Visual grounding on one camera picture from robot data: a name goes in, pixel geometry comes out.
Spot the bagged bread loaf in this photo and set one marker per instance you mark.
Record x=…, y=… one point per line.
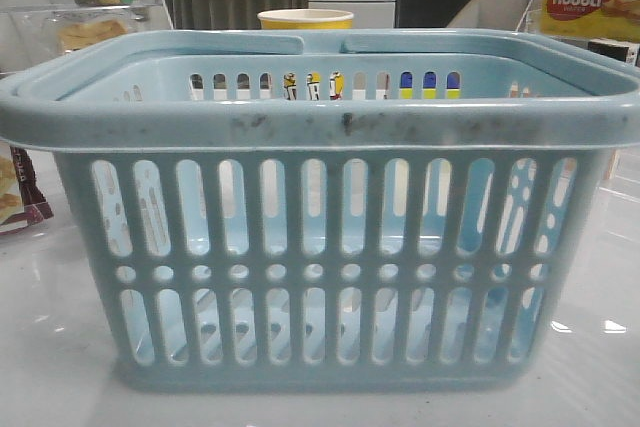
x=80, y=35

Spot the light blue plastic basket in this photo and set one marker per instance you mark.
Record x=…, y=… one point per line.
x=327, y=210

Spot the yellow paper cup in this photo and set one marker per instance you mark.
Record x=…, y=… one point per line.
x=305, y=19

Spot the white chair back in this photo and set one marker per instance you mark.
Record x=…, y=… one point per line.
x=508, y=15

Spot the brown snack package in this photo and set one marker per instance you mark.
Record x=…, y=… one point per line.
x=22, y=202

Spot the clear acrylic display shelf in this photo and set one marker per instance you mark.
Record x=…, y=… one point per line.
x=29, y=27

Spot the black and white box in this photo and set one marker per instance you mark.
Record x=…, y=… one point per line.
x=624, y=51

